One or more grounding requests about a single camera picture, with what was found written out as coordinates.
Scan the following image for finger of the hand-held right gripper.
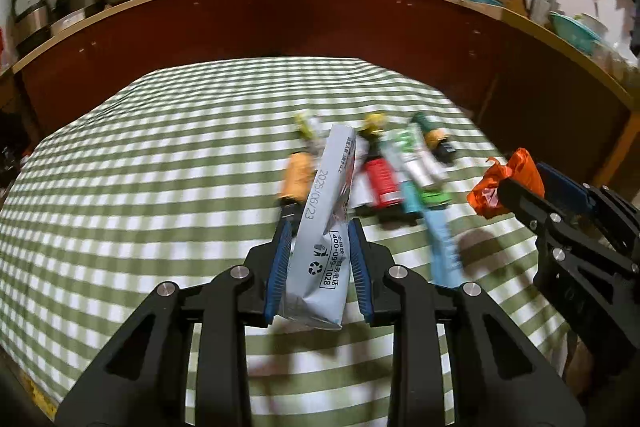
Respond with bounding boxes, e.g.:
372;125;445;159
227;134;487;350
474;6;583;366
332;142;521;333
536;161;640;253
499;177;640;290

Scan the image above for light blue packet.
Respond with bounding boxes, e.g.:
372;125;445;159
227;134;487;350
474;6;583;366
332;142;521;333
400;179;464;289

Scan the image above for large teal basin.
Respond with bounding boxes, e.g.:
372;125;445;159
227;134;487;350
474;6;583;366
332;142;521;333
549;11;604;56

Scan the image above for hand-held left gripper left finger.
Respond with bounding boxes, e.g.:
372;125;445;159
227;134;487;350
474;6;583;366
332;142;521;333
55;219;296;427

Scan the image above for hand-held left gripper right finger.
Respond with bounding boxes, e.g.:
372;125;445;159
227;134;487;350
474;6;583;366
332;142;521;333
347;217;586;427

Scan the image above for green and white packet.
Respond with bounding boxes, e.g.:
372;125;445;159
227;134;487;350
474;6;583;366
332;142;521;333
385;127;449;188

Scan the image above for small black item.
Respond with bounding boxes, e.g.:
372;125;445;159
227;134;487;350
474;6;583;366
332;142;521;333
435;142;459;166

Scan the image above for orange snack packet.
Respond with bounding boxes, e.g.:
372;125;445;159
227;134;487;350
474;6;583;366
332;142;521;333
277;152;317;208

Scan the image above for red-brown lower cabinets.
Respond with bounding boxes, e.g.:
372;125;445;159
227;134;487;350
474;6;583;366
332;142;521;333
15;0;640;208

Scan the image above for orange plastic wrapper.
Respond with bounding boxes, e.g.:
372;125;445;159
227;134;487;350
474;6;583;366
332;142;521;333
467;148;546;219

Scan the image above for green tube with orange cap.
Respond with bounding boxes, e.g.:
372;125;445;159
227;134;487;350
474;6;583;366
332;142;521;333
411;113;448;148

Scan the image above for steel electric kettle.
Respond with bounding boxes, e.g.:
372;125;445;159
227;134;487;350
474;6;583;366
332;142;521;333
522;0;559;26

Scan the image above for green checkered tablecloth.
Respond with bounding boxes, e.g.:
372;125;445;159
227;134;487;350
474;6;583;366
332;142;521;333
0;56;586;427

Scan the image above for clear crumpled wrapper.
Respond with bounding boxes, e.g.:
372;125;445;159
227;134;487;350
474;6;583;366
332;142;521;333
295;112;327;155

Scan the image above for red and white packet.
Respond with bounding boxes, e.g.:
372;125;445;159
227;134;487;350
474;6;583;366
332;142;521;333
350;142;406;212

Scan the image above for rice cooker with open lid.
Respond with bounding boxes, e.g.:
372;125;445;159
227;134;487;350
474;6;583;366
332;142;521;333
11;0;53;52

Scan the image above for yellow snack wrapper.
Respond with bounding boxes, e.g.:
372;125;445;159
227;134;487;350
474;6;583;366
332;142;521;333
361;113;392;142

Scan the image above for grey white carton box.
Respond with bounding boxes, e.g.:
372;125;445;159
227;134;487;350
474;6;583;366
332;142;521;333
277;124;358;330

